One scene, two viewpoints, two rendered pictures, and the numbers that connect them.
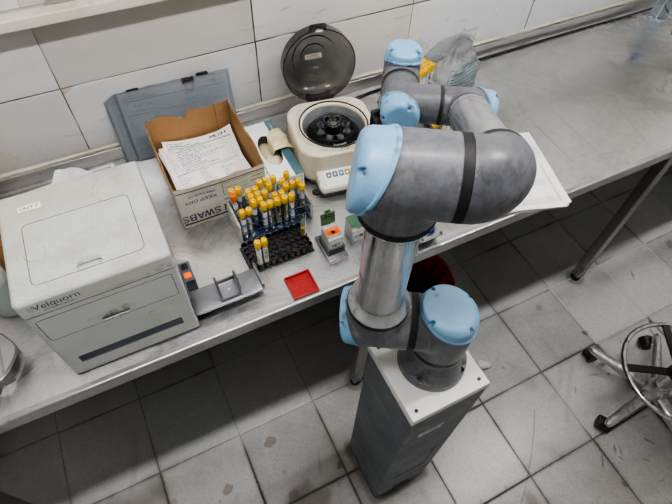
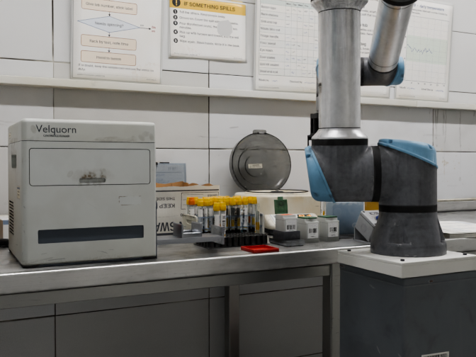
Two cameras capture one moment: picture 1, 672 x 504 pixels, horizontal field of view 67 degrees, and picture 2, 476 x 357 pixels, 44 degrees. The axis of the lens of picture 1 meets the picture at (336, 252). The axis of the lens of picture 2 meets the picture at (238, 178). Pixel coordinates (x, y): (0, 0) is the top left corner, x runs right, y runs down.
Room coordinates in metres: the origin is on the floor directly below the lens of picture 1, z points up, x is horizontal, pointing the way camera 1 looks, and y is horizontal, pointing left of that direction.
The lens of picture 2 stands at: (-0.76, 0.07, 1.09)
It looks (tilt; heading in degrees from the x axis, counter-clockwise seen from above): 2 degrees down; 2
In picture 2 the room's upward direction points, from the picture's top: straight up
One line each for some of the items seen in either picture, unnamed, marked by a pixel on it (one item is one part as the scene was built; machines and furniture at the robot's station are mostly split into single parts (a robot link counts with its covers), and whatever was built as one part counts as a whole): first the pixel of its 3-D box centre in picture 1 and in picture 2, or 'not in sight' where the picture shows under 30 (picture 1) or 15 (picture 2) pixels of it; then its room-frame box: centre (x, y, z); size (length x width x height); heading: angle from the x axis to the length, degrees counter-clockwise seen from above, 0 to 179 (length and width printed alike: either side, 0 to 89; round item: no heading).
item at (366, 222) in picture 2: (419, 223); (370, 225); (0.85, -0.22, 0.92); 0.13 x 0.07 x 0.08; 29
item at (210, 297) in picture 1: (219, 291); (178, 234); (0.60, 0.27, 0.92); 0.21 x 0.07 x 0.05; 119
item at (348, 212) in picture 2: not in sight; (344, 219); (0.94, -0.16, 0.92); 0.10 x 0.07 x 0.10; 114
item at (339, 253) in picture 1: (331, 244); (286, 236); (0.78, 0.01, 0.89); 0.09 x 0.05 x 0.04; 29
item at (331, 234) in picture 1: (331, 238); (286, 226); (0.78, 0.01, 0.92); 0.05 x 0.04 x 0.06; 29
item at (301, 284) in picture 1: (301, 284); (259, 248); (0.66, 0.08, 0.88); 0.07 x 0.07 x 0.01; 29
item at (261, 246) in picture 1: (275, 237); (231, 222); (0.76, 0.15, 0.93); 0.17 x 0.09 x 0.11; 120
